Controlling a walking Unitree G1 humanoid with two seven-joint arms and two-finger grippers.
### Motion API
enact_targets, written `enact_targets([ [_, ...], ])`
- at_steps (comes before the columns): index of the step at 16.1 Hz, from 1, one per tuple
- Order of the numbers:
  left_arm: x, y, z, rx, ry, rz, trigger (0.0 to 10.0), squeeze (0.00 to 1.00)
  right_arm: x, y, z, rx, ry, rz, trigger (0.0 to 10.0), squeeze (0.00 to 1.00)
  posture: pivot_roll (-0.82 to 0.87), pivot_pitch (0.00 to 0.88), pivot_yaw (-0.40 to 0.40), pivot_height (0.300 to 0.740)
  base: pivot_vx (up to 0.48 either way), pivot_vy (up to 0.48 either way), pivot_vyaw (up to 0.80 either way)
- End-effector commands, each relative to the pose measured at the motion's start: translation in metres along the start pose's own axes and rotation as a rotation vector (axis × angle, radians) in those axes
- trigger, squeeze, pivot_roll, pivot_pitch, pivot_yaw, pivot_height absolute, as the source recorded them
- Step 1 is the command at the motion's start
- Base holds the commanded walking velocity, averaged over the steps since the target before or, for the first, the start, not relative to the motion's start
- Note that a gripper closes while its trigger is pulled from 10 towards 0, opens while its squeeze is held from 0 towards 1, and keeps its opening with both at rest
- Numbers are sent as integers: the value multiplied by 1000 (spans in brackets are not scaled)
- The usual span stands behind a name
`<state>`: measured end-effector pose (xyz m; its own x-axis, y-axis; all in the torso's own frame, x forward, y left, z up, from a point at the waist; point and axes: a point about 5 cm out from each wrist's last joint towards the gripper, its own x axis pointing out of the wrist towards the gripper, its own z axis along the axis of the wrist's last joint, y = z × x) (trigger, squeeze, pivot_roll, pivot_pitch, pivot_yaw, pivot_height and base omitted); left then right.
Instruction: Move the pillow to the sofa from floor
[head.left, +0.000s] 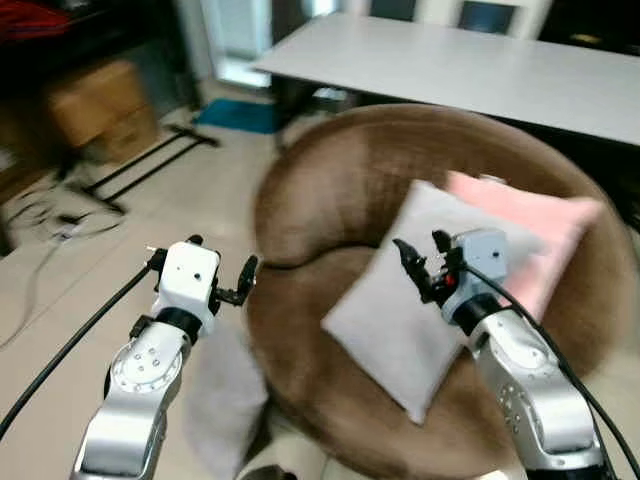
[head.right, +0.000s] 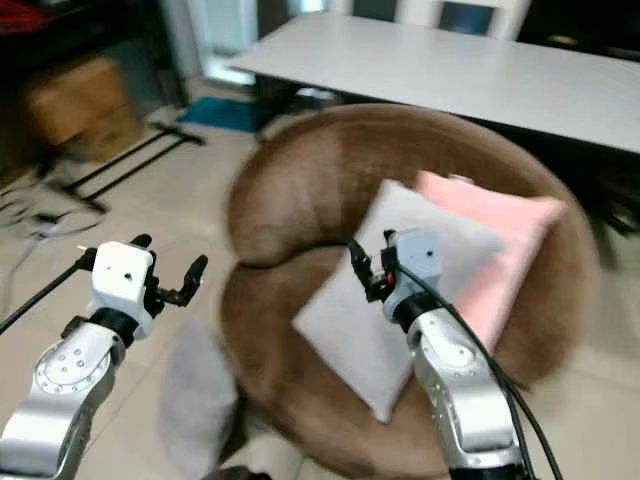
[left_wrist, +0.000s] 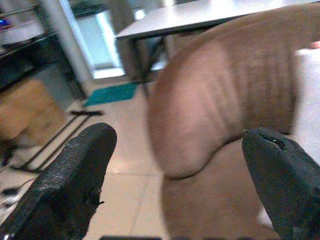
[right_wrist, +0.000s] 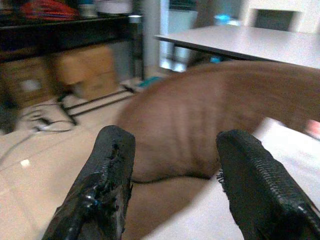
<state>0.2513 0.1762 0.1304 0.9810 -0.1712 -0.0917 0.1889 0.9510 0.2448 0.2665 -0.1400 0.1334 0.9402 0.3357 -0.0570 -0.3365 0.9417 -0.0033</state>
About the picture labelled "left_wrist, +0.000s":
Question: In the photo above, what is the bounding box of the black metal shelf rack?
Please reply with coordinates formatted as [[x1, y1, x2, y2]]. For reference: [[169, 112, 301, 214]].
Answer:
[[0, 4, 105, 173]]

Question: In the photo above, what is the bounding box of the cardboard box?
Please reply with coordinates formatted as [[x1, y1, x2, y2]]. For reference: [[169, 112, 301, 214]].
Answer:
[[0, 79, 66, 141]]

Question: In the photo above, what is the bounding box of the teal floor mat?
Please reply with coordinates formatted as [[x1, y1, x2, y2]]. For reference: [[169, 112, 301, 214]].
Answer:
[[83, 81, 141, 108]]

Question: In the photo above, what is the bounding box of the grey table with black legs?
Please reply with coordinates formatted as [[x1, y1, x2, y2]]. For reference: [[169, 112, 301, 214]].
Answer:
[[115, 0, 320, 85]]

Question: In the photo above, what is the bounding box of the brown fabric sofa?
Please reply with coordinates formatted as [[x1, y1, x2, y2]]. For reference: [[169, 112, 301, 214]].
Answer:
[[146, 2, 320, 240]]

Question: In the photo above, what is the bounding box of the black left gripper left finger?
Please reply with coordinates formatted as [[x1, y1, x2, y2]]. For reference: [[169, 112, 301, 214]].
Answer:
[[0, 122, 118, 240]]

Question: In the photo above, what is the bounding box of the glass sliding door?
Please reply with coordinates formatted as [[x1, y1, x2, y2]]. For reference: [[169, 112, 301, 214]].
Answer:
[[58, 0, 147, 80]]

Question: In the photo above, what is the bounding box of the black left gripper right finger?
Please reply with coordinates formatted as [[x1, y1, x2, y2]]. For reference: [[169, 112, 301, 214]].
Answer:
[[241, 126, 320, 240]]

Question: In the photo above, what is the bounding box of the white cushion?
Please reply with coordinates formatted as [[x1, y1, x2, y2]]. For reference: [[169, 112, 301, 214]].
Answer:
[[289, 47, 320, 157]]

